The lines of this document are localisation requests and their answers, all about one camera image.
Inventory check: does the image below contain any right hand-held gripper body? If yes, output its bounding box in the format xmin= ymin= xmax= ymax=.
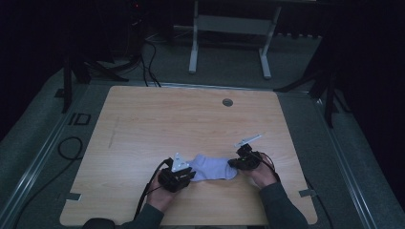
xmin=231 ymin=134 xmax=264 ymax=171

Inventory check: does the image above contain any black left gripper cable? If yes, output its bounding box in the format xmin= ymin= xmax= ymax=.
xmin=134 ymin=157 xmax=173 ymax=221

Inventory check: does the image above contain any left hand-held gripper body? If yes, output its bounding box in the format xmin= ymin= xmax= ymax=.
xmin=158 ymin=152 xmax=194 ymax=194

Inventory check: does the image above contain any person's dark knee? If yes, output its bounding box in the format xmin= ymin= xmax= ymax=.
xmin=81 ymin=218 xmax=117 ymax=229

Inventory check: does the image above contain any black metal stand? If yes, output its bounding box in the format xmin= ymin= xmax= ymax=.
xmin=60 ymin=37 xmax=130 ymax=115
xmin=273 ymin=68 xmax=352 ymax=129

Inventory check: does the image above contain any black floor cable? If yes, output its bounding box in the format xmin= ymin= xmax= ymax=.
xmin=12 ymin=135 xmax=84 ymax=229

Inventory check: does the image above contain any grey tape strip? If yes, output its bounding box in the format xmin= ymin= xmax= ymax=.
xmin=298 ymin=188 xmax=318 ymax=198

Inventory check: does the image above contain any person's right hand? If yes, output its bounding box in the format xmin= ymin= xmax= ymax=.
xmin=247 ymin=159 xmax=279 ymax=190

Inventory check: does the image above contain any white metal desk frame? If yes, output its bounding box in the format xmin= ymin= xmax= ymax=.
xmin=188 ymin=0 xmax=283 ymax=80

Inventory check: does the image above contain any person's left hand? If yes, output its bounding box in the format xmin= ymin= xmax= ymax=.
xmin=146 ymin=177 xmax=180 ymax=214

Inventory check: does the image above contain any light purple sock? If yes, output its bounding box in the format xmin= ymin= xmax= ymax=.
xmin=186 ymin=154 xmax=240 ymax=182

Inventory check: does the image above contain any black cables bundle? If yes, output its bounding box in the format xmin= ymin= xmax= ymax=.
xmin=137 ymin=31 xmax=162 ymax=88

